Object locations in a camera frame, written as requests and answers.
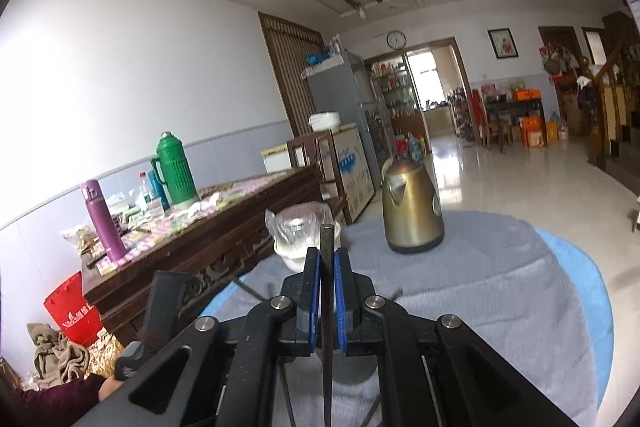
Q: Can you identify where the grey tablecloth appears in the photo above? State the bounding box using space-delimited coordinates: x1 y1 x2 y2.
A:
240 209 601 427

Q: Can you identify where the grey refrigerator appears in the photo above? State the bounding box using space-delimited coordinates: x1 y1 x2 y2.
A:
302 49 386 188

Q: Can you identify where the clear plastic bag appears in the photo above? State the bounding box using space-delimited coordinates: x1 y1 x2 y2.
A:
265 202 333 253

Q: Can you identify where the red paper bag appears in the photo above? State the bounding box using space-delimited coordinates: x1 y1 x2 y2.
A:
44 271 103 348

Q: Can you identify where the grey-brown crumpled cloth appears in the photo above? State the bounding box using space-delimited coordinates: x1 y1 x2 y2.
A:
27 323 90 389

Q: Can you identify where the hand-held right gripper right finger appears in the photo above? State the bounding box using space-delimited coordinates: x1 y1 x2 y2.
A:
334 247 581 427

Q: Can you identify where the tall orange box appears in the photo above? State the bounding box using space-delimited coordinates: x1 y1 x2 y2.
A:
520 116 548 148

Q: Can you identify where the person's left hand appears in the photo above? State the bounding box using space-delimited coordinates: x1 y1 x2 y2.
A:
98 376 126 403

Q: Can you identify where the person's left forearm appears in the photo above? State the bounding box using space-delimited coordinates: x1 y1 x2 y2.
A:
0 374 108 427

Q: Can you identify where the blue bottle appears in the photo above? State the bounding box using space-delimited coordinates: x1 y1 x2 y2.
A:
150 172 172 212

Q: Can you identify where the colourful patterned mat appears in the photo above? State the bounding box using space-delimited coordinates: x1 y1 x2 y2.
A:
95 172 301 273

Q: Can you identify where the bronze electric kettle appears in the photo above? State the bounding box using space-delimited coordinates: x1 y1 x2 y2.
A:
381 154 445 255

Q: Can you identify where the dark wooden door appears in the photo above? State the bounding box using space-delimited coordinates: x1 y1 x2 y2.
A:
538 26 581 132

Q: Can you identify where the brown slatted wooden door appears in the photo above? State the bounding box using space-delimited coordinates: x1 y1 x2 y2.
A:
258 13 326 152

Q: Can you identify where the carved dark wooden sideboard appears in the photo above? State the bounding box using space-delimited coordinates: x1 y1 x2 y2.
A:
82 167 323 348

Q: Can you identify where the clear plastic water bottle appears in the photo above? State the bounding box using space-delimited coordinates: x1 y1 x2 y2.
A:
139 172 163 215

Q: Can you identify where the green thermos flask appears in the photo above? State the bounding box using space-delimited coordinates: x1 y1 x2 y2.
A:
151 132 200 208

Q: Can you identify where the white rice cooker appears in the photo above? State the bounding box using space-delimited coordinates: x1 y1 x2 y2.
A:
308 111 342 132

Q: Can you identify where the purple thermos bottle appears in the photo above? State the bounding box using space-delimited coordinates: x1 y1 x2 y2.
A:
82 180 127 264

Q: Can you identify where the white bowl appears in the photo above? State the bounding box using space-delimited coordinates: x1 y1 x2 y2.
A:
272 222 346 273

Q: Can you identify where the light blue tablecloth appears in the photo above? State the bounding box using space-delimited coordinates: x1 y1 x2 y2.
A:
200 227 615 427

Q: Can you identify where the clear water jug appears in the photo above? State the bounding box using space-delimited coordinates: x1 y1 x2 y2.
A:
547 112 571 140

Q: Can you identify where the wooden stair railing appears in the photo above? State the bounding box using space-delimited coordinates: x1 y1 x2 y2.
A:
575 57 640 168

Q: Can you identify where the gold patterned cushion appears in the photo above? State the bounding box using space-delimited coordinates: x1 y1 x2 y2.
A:
82 329 126 378

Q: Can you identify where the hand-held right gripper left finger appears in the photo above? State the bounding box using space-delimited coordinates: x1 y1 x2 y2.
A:
75 247 321 427

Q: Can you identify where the framed wall picture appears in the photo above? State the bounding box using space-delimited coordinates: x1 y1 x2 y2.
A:
487 28 513 59

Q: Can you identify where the glass display shelf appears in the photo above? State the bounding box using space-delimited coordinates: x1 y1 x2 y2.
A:
370 59 426 118

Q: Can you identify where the white chest freezer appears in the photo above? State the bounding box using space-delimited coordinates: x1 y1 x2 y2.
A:
287 122 376 224

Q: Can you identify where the dark wooden side table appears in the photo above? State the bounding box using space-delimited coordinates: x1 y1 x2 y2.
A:
482 99 548 152

